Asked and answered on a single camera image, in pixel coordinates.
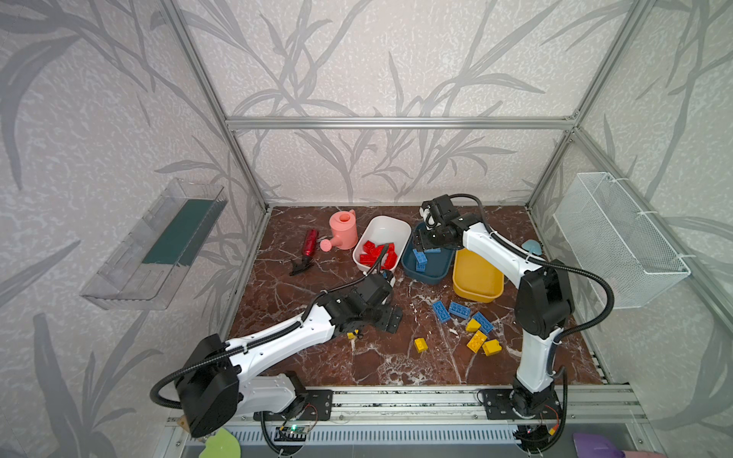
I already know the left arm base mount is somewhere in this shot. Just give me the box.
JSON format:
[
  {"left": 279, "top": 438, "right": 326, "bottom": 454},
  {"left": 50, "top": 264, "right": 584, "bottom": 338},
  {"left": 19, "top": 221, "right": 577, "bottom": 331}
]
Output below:
[{"left": 265, "top": 389, "right": 334, "bottom": 422}]

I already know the purple object bottom right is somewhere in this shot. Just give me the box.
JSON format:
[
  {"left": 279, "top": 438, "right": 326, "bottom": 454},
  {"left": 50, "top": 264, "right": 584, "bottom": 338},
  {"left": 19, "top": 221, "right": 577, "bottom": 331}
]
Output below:
[{"left": 573, "top": 432, "right": 625, "bottom": 458}]

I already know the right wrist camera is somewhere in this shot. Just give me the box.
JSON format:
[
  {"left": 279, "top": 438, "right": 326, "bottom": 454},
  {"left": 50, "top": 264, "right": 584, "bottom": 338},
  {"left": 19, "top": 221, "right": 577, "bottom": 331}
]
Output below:
[{"left": 419, "top": 205, "right": 434, "bottom": 227}]

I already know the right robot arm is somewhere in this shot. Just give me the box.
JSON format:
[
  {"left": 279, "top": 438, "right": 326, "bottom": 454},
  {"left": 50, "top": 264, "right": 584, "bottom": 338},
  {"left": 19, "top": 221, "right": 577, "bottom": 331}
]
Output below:
[{"left": 418, "top": 194, "right": 616, "bottom": 418}]

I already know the yellow lego right small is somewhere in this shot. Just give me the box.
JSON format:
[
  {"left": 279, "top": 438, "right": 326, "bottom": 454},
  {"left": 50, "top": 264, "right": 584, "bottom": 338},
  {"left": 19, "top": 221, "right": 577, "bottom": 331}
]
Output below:
[{"left": 466, "top": 319, "right": 481, "bottom": 333}]

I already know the blue lego by right arm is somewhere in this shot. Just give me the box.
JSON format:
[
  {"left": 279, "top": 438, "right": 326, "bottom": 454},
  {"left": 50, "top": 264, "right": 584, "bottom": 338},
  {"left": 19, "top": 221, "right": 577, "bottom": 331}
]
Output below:
[{"left": 473, "top": 312, "right": 494, "bottom": 335}]

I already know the red handled tool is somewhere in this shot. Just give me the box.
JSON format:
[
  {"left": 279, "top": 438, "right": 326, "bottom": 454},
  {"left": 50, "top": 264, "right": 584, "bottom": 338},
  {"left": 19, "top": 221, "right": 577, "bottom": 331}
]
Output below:
[{"left": 290, "top": 229, "right": 319, "bottom": 276}]

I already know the white rectangular bin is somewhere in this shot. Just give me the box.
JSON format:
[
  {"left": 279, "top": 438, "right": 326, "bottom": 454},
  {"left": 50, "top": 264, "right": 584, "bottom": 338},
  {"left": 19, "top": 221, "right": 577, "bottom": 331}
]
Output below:
[{"left": 352, "top": 216, "right": 412, "bottom": 273}]

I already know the light blue toy shovel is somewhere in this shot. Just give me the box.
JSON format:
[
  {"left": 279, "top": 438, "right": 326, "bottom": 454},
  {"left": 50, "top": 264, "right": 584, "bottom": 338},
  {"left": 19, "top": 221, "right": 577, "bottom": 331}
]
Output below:
[{"left": 521, "top": 240, "right": 543, "bottom": 257}]

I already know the green trowel wooden handle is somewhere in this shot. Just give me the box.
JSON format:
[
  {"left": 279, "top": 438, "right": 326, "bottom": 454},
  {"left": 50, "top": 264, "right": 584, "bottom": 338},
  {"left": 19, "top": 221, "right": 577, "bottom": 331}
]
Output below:
[{"left": 181, "top": 429, "right": 242, "bottom": 458}]

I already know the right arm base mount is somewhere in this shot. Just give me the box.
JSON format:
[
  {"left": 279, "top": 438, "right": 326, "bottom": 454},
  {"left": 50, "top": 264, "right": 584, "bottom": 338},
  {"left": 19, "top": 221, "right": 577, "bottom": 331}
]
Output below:
[{"left": 477, "top": 389, "right": 563, "bottom": 422}]

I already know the yellow rectangular bin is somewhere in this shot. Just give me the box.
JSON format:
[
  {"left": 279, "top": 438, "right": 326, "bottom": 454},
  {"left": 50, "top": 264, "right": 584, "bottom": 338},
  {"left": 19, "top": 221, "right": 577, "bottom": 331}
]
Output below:
[{"left": 452, "top": 249, "right": 505, "bottom": 303}]

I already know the yellow lego bottom centre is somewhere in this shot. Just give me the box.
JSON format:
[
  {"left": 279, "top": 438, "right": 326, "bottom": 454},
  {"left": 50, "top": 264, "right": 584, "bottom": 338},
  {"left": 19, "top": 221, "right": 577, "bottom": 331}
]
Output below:
[{"left": 413, "top": 338, "right": 429, "bottom": 354}]

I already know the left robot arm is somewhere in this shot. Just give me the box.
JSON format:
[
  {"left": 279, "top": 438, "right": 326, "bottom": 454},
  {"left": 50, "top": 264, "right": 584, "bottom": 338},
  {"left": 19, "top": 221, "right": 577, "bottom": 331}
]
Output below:
[{"left": 149, "top": 270, "right": 403, "bottom": 438}]

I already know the clear plastic wall shelf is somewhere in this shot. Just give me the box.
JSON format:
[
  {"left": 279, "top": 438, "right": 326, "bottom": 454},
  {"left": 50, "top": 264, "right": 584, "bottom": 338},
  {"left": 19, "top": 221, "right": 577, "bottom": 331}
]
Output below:
[{"left": 80, "top": 179, "right": 228, "bottom": 311}]

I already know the yellow lego right long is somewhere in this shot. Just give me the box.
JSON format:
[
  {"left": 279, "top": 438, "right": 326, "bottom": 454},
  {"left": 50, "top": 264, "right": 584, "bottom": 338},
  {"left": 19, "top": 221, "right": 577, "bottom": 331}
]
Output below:
[{"left": 467, "top": 330, "right": 488, "bottom": 354}]

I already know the dark teal rectangular bin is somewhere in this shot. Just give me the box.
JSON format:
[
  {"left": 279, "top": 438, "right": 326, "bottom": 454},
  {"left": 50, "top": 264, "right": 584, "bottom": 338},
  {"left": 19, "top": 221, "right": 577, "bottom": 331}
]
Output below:
[{"left": 401, "top": 223, "right": 455, "bottom": 285}]

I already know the red square lego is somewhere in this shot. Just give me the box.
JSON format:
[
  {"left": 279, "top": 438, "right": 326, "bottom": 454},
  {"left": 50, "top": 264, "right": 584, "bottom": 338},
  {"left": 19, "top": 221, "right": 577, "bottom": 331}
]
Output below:
[{"left": 363, "top": 240, "right": 376, "bottom": 254}]

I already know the pink watering can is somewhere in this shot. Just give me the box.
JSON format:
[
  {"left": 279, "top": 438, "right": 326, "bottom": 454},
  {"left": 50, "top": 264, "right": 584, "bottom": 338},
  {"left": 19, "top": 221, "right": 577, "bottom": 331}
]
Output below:
[{"left": 320, "top": 210, "right": 358, "bottom": 252}]

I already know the yellow lego far right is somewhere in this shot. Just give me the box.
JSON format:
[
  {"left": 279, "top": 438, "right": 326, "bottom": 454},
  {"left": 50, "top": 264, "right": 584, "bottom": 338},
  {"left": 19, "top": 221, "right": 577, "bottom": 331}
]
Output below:
[{"left": 482, "top": 340, "right": 503, "bottom": 356}]

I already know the white wire mesh basket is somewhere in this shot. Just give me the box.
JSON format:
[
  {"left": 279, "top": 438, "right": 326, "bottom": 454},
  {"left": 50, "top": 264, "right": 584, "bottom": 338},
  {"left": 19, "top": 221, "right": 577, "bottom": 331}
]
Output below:
[{"left": 554, "top": 172, "right": 691, "bottom": 309}]

